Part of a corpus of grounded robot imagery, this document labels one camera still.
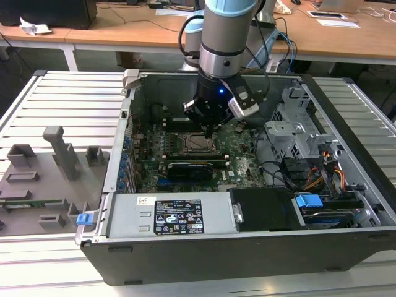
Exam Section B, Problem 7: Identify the black bracket wrist camera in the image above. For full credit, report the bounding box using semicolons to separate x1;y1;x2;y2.
228;77;258;108

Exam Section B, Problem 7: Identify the crumpled white paper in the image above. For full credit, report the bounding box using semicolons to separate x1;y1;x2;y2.
19;16;54;37

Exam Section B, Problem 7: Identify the black graphics card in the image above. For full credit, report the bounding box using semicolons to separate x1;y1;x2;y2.
168;160;215;182

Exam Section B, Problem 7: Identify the white paper sheet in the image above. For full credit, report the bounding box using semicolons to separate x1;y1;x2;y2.
155;8;205;17
316;18;362;29

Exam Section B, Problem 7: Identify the wooden desk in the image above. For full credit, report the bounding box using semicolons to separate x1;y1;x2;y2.
64;0;396;67
0;23;77;74

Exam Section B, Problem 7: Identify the pale blue teach pendant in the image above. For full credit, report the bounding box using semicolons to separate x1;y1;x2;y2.
252;27;281;74

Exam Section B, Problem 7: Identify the silver square CPU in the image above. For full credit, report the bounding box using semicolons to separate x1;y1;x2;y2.
188;137;215;151

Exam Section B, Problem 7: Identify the green RAM stick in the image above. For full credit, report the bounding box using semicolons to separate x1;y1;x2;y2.
0;199;63;207

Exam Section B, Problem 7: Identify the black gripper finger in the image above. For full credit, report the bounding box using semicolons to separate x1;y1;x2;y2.
209;105;235;139
183;100;212;139

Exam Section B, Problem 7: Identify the silver laptop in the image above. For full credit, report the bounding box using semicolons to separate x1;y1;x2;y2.
311;0;364;14

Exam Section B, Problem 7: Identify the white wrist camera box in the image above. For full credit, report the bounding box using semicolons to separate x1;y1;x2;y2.
228;96;260;119

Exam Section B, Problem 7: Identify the yellow orange wire bundle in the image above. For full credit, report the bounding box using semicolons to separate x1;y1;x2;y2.
304;150;346;191

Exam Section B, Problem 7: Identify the blue case latch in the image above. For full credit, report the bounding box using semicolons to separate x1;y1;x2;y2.
75;212;94;227

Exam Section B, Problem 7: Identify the grey power supply unit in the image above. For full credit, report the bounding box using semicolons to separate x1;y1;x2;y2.
106;193;238;239

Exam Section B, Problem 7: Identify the black box on desk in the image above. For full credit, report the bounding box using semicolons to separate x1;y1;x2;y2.
0;0;98;31

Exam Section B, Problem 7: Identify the CPU socket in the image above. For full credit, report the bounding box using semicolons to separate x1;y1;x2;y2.
178;131;224;156

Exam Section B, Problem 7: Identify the black open PC case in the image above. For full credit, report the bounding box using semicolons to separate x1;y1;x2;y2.
75;69;396;287

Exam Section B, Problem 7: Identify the hard disk in blue carrier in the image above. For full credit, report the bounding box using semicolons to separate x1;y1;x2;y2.
293;192;359;231

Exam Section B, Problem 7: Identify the metal socket cover frame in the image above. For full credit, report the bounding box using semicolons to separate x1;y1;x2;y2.
181;133;222;154

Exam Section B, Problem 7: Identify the black connector cable bundle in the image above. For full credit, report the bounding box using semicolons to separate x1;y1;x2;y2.
280;156;314;190

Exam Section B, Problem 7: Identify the grey parts rack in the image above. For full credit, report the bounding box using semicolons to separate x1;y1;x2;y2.
0;125;111;238

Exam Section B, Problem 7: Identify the green motherboard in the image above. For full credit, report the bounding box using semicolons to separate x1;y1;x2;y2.
131;122;272;193

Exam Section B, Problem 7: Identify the beige crumpled object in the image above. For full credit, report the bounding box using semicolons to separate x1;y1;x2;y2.
276;0;294;15

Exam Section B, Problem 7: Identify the black plastic air shroud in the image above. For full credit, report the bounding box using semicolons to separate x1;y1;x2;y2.
230;187;308;233

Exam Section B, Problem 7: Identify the silver metal drive cage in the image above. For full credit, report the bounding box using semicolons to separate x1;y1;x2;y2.
264;79;341;162

